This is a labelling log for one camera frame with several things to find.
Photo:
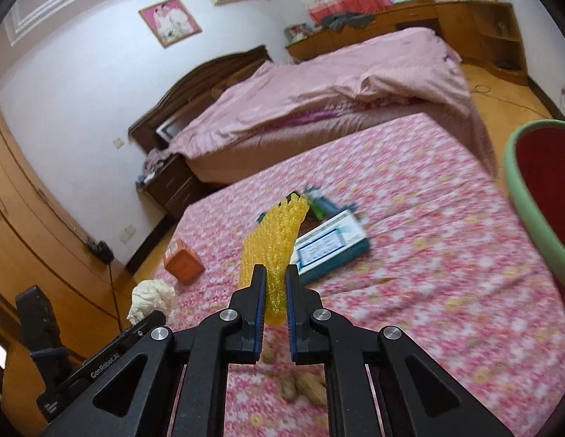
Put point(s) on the peanut in shell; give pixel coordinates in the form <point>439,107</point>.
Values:
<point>288,388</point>
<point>268,354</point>
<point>312,388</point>

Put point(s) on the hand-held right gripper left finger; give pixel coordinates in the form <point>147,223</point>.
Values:
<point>260,309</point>

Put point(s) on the grey clothes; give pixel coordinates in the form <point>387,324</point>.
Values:
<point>346,20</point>

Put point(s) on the wooden wardrobe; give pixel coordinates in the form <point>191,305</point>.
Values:
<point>36,218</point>

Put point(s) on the pile of clothes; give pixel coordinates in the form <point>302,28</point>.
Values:
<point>152,164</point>

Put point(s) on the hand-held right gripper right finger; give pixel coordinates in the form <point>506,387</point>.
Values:
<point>292,314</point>

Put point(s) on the long wooden cabinet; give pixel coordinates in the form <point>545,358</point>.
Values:
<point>419,20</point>

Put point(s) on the orange cardboard box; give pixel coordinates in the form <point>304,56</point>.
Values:
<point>184,264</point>

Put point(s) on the dark wooden bed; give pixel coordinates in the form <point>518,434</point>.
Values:
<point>205,77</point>

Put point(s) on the white and teal box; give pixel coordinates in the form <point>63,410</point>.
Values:
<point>330,246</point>

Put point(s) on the green cardboard box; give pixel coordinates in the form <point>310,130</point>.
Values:
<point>321,207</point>

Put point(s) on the dark wooden nightstand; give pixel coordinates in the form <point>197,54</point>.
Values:
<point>173,186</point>

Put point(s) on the wooden corner shelf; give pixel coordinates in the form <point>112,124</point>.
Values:
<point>496,36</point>

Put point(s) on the black power adapter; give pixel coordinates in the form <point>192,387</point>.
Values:
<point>100,250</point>

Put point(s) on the yellow foam net sleeve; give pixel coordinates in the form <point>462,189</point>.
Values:
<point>275,259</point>

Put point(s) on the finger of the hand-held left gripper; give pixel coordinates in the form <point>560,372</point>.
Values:
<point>150,322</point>

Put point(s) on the red bin with green rim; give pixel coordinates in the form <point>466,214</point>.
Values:
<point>542,182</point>

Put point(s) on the white wall outlet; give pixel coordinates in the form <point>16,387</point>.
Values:
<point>128,233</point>

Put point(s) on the small crumpled white paper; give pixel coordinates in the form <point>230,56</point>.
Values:
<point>150,298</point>

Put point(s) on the white wall switch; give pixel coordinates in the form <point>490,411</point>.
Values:
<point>119,143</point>

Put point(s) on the framed wall photo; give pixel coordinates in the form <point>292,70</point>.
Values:
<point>170,22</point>

